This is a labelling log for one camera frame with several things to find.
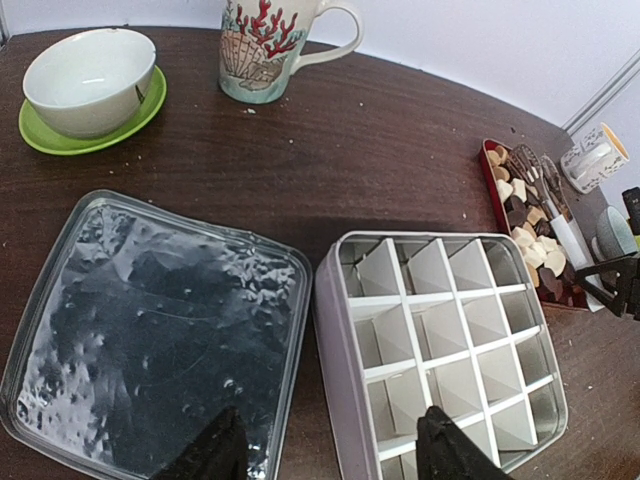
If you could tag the tin box with dividers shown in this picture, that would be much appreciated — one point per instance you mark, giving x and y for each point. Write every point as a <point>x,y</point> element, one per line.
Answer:
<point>409,320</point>

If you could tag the right aluminium frame post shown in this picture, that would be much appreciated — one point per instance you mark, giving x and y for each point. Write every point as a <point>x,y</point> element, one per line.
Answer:
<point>604,96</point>

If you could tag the red chocolate tray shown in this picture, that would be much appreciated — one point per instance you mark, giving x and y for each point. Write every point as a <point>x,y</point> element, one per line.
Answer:
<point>525,225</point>

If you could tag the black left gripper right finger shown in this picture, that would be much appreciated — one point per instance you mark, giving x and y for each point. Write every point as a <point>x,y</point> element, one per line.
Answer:
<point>444,451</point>

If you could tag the grey blue small bowl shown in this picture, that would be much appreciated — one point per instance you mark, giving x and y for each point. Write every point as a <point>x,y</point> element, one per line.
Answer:
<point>613,237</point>

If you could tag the seashell coral mug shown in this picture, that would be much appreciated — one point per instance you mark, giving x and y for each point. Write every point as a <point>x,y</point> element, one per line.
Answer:
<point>261,45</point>

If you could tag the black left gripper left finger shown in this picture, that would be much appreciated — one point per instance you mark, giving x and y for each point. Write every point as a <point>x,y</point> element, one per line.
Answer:
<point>220,451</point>

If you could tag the white ceramic bowl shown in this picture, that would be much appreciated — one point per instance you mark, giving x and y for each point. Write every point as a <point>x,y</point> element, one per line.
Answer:
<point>89,84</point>

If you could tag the bunny tin lid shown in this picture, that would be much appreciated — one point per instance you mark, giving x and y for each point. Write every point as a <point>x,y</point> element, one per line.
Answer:
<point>142,326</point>

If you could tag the green saucer plate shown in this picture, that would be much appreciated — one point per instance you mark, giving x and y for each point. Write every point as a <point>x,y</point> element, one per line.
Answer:
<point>42,138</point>

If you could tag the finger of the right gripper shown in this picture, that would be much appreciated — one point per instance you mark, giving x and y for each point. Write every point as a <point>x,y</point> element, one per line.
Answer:
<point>614,283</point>

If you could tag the yellow inside floral mug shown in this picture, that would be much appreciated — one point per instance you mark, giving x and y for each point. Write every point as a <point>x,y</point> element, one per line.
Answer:
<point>594,159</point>

